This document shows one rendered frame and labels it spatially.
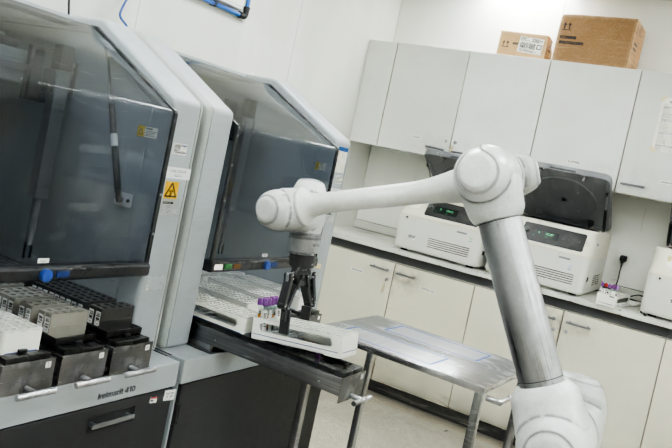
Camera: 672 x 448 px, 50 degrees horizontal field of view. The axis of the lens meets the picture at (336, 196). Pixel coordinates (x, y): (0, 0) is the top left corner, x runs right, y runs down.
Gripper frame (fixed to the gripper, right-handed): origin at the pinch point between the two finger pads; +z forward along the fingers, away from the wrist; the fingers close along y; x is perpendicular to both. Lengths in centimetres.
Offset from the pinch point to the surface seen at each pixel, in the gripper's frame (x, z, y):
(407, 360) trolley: -24.5, 9.0, 26.4
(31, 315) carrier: 35, -2, -61
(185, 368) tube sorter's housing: 22.4, 14.8, -18.6
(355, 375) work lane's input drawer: -20.8, 10.1, 0.3
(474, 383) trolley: -46, 11, 27
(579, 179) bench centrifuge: -23, -62, 250
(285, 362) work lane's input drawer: -2.7, 9.4, -6.9
